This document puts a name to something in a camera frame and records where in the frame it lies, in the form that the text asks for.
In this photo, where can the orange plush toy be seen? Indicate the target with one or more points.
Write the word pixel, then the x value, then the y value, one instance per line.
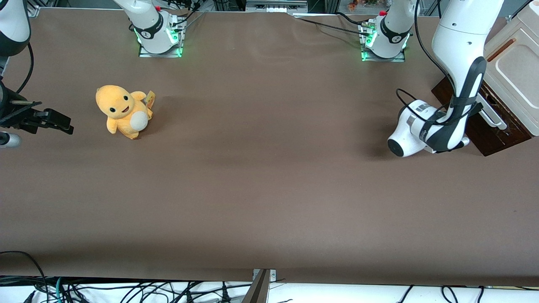
pixel 122 118

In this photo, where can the silver corner bracket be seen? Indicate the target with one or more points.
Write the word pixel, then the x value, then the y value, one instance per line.
pixel 273 275

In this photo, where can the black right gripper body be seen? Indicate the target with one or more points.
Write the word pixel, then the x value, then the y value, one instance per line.
pixel 9 112

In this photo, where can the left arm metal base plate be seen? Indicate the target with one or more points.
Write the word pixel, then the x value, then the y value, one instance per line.
pixel 393 59

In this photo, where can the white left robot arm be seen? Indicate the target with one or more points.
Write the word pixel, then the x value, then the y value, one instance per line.
pixel 459 33

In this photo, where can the aluminium frame rail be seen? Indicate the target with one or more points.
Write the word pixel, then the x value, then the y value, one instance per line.
pixel 276 7

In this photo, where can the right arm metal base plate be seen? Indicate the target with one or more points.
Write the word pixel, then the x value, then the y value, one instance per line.
pixel 147 54

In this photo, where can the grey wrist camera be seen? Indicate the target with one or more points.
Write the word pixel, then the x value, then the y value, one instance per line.
pixel 464 142
pixel 8 140

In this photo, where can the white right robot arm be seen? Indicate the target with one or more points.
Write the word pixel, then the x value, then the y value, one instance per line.
pixel 149 21

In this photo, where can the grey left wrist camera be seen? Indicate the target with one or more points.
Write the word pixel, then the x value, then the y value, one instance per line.
pixel 464 142

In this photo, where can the dark aluminium profile post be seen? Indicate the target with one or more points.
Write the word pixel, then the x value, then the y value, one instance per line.
pixel 259 290

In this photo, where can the brown table cover sheet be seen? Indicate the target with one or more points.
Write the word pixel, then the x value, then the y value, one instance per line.
pixel 269 189

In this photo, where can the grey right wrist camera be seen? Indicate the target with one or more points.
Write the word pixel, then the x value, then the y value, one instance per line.
pixel 8 140

